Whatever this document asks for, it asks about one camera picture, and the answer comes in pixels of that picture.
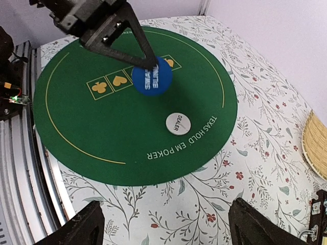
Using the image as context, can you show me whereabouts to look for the white dealer button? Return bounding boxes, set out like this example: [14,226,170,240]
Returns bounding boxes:
[166,112,192,136]

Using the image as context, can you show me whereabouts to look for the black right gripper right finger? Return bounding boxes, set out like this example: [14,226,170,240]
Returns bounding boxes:
[228,198,306,244]

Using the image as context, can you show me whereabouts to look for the blue small blind button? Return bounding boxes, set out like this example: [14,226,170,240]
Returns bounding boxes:
[132,57,173,96]

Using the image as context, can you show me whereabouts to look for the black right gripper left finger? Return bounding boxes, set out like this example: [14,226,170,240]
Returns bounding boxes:
[37,201,105,245]

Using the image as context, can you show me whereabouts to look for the right aluminium frame post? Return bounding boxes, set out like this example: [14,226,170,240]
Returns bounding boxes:
[197,0,211,16]

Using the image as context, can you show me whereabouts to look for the black poker chip case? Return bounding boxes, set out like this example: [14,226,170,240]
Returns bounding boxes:
[298,189,326,245]

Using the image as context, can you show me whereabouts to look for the woven bamboo tray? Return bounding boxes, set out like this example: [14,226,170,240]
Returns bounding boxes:
[301,110,326,180]

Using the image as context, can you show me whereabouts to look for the round green poker mat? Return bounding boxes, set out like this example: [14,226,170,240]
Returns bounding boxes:
[33,27,238,186]

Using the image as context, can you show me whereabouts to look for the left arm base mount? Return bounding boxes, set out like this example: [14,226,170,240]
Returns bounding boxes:
[1,28,30,121]

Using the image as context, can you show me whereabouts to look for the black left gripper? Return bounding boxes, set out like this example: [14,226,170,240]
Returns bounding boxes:
[29,0,157,68]

